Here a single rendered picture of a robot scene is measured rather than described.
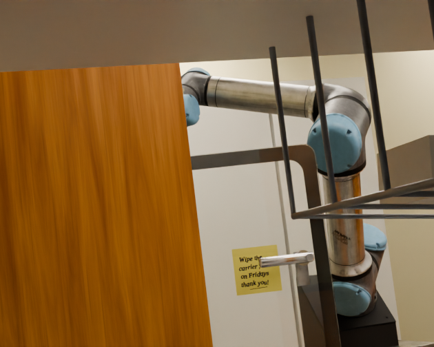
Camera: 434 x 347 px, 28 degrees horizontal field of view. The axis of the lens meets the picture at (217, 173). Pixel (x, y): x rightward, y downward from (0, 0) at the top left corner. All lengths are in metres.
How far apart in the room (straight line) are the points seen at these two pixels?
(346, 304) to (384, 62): 3.76
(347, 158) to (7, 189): 0.82
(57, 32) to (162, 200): 0.88
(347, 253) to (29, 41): 1.61
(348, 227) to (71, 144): 0.86
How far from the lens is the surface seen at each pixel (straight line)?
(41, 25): 0.47
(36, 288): 1.31
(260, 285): 1.44
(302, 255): 1.40
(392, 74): 5.76
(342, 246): 2.03
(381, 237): 2.22
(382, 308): 2.37
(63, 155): 1.33
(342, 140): 1.85
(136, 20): 0.48
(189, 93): 2.05
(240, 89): 2.05
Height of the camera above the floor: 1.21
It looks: 6 degrees up
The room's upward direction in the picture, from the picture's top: 7 degrees counter-clockwise
